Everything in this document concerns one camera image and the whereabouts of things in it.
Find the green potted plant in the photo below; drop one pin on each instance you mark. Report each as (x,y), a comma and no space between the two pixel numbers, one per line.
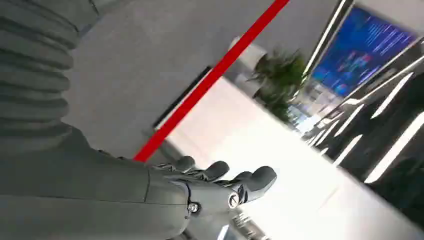
(280,82)

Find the red barrier tape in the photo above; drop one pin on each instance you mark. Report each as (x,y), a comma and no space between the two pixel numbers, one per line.
(212,78)

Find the blue wall display screen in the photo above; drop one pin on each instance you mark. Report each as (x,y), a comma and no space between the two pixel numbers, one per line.
(359,51)

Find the white plant pot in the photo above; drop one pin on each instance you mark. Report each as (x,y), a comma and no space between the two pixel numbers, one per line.
(246,68)

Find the ribbed grey right arm sleeve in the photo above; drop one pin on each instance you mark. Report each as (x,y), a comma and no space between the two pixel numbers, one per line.
(33,76)

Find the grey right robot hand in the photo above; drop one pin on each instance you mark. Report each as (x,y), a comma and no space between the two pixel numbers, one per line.
(99,198)

